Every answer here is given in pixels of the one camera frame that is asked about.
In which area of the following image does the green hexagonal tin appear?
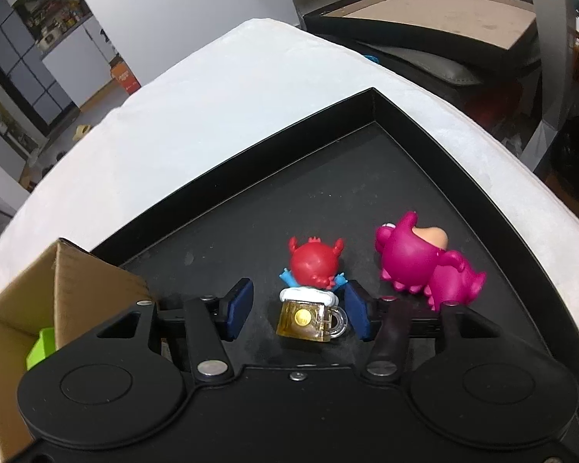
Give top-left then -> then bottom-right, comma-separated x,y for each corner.
26,327 -> 56,370

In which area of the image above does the black tray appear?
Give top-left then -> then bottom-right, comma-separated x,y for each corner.
94,90 -> 569,367

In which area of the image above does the white kitchen cabinet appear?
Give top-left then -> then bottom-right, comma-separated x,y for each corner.
41,16 -> 117,108

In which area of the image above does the white tablecloth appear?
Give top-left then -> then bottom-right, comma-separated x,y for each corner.
0,19 -> 579,329

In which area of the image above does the red haired beer mug figurine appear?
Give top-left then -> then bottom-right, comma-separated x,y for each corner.
276,237 -> 349,343

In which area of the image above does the brown cardboard box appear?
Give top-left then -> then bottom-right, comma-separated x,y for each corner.
0,239 -> 150,462

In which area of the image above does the pink dinosaur figurine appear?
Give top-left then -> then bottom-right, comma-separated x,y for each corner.
374,211 -> 486,311

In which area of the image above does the yellow slipper left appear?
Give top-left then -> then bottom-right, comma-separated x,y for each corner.
73,124 -> 91,141

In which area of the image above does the black framed brown board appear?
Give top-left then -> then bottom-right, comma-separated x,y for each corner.
304,0 -> 538,72

